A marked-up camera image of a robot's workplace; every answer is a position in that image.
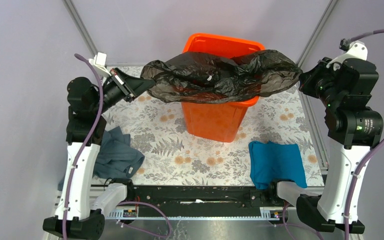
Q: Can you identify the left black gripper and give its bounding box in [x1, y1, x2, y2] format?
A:
[91, 66, 155, 115]

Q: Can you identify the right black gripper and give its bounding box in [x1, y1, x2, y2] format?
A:
[298, 56, 342, 109]

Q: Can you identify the black trash bag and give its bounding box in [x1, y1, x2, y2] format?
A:
[140, 49, 303, 104]

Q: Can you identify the orange plastic trash bin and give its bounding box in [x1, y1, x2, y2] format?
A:
[181, 33, 265, 143]

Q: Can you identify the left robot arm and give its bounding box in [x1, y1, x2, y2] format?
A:
[42, 68, 155, 240]

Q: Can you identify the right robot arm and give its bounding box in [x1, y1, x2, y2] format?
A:
[266, 57, 384, 234]

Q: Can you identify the floral patterned mat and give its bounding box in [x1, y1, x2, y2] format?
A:
[104, 87, 324, 187]

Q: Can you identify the grey-blue cloth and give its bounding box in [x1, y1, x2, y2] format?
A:
[58, 125, 146, 191]

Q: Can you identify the bright blue cloth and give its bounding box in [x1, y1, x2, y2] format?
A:
[248, 141, 308, 190]

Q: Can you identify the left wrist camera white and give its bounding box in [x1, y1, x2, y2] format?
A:
[88, 52, 112, 78]

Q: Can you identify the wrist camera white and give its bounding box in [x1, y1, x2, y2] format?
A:
[326, 38, 368, 69]
[88, 52, 112, 78]

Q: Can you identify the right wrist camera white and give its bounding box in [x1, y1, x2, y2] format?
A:
[326, 38, 368, 69]

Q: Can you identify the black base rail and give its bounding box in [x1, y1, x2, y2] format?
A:
[125, 185, 285, 212]

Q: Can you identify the slotted metal cable duct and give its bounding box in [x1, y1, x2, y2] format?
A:
[105, 207, 282, 221]

